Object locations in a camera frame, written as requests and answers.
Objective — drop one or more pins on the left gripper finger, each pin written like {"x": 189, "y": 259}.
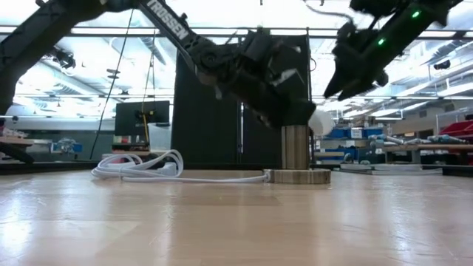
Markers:
{"x": 299, "y": 112}

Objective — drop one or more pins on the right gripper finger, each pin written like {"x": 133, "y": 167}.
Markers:
{"x": 354, "y": 90}
{"x": 334, "y": 85}

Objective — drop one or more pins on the white lightbulb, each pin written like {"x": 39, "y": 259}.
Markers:
{"x": 322, "y": 122}

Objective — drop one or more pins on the metal lamp socket stand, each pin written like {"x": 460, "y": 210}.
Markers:
{"x": 295, "y": 175}

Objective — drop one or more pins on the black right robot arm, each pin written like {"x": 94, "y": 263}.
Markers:
{"x": 403, "y": 22}

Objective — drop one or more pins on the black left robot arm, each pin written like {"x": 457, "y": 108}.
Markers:
{"x": 173, "y": 27}

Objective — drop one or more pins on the blue storage bin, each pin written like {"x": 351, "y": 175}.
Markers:
{"x": 371, "y": 132}
{"x": 336, "y": 132}

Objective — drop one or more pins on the black partition panel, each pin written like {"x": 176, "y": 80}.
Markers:
{"x": 205, "y": 122}
{"x": 258, "y": 144}

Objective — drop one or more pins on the wooden workbench with tools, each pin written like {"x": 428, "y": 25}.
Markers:
{"x": 425, "y": 147}

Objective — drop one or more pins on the red storage bin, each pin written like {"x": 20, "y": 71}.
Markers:
{"x": 458, "y": 129}

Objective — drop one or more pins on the translucent plastic container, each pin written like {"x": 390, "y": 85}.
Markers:
{"x": 159, "y": 138}

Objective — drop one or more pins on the black computer monitor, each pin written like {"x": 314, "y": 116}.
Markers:
{"x": 142, "y": 118}

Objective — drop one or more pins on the black ceiling-hung device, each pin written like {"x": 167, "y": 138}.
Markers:
{"x": 65, "y": 58}

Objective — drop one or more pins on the wooden side table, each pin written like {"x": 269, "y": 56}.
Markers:
{"x": 15, "y": 142}

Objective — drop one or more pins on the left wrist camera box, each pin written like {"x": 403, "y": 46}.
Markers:
{"x": 256, "y": 46}

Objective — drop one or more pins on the black aluminium table frame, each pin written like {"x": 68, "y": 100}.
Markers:
{"x": 37, "y": 168}

